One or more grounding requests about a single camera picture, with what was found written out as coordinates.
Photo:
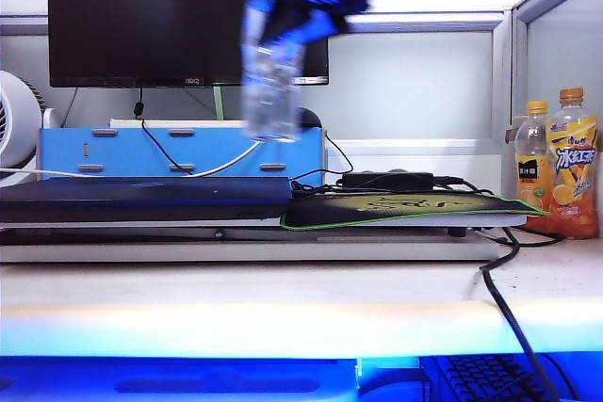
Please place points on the clear mineral water bottle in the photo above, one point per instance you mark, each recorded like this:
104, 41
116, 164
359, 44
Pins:
273, 101

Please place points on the small orange juice bottle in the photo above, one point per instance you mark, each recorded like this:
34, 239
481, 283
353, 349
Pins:
532, 171

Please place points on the large iced tea bottle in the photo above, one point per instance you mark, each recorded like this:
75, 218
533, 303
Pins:
572, 162

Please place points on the black computer mouse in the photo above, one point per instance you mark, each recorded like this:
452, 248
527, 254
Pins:
312, 118

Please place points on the black power adapter brick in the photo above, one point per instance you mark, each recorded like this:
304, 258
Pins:
386, 181

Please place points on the black computer monitor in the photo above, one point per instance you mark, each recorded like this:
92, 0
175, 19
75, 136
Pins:
141, 16

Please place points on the black green-edged mouse pad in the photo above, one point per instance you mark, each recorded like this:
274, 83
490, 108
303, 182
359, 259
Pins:
330, 211

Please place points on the blue wooden desk organizer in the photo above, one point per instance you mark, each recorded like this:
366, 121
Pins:
127, 152

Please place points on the white adjustable desk riser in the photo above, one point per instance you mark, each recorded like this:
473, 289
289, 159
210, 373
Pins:
235, 251

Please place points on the white desk fan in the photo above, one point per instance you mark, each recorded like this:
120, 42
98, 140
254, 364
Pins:
23, 105

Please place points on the slotted panel below desk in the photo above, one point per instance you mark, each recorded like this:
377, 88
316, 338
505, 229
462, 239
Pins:
188, 374

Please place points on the black keyboard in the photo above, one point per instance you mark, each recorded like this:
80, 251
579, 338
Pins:
471, 374

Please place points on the grey aluminium partition frame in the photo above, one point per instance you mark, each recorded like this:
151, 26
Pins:
424, 23

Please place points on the green monitor stand post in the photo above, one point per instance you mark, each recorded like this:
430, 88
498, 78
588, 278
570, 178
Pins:
220, 103

